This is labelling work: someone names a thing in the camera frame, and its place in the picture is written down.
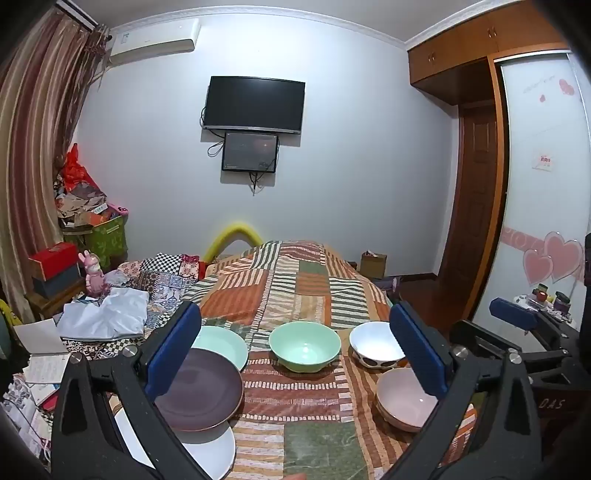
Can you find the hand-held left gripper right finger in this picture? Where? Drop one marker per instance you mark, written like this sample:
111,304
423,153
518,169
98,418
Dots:
415,350

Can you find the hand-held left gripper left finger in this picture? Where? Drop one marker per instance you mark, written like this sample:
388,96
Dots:
173,350

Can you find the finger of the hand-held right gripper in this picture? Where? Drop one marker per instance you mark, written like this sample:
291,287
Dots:
480,334
512,310

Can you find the white spotted bowl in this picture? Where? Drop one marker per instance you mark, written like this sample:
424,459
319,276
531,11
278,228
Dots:
374,344

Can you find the pink bowl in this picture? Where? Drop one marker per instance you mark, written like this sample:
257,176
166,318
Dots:
401,397

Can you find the light green plate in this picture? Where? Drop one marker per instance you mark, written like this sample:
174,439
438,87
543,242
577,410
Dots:
221,344

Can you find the dark brown plate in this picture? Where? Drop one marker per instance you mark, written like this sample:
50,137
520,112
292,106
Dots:
203,392

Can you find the white plate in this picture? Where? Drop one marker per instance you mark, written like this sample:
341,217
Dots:
207,452

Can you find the green bowl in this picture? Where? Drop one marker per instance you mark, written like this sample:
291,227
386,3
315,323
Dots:
304,346

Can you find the checkered patchwork quilt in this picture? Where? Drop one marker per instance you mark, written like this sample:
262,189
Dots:
166,281

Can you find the purple bag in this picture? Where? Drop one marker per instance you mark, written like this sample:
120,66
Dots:
390,285

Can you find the white cloth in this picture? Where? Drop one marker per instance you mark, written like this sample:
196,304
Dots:
106,314

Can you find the cardboard box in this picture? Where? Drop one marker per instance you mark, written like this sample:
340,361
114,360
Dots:
373,266

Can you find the pink rabbit toy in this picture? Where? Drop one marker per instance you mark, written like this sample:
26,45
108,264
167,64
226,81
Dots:
94,277

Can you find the green storage box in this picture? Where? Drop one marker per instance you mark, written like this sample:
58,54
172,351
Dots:
108,240

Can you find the brown wooden door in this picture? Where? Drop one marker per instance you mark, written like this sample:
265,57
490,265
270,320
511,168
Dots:
475,184

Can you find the striped patchwork blanket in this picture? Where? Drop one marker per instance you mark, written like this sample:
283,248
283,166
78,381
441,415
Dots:
300,286

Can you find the grey box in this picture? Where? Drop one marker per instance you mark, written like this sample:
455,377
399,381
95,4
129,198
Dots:
57,284

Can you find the white notebook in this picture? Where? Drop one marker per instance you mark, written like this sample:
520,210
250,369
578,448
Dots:
39,337

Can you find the wooden side table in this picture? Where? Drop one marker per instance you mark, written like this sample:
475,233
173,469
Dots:
46,304

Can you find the yellow foam tube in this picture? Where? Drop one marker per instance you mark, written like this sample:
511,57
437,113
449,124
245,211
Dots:
233,228

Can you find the pile of printed papers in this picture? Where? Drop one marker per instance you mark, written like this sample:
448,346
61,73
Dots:
37,383

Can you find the small pink item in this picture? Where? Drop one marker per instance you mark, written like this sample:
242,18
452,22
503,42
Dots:
121,210

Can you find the red box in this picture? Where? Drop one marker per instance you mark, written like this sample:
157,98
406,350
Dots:
53,258

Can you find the red and white sticker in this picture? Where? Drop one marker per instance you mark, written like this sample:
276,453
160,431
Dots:
543,161

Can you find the yellow cloth item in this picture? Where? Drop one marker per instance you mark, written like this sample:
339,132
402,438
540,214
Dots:
9,323

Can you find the pile of papers and bags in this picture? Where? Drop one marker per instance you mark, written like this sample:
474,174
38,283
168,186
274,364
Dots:
83,203

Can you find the red plastic bag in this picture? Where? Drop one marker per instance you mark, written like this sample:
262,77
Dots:
76,168

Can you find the small black monitor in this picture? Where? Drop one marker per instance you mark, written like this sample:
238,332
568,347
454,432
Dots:
249,152

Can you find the striped curtain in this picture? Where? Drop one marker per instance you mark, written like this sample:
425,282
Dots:
37,138

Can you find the wooden overhead cabinet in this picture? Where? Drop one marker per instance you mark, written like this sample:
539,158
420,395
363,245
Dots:
461,50

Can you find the white air conditioner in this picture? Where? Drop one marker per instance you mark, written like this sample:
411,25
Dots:
152,41

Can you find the wooden door frame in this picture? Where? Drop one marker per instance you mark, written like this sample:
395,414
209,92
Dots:
502,184

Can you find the black wall television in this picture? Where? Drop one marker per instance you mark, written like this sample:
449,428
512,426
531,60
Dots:
254,104

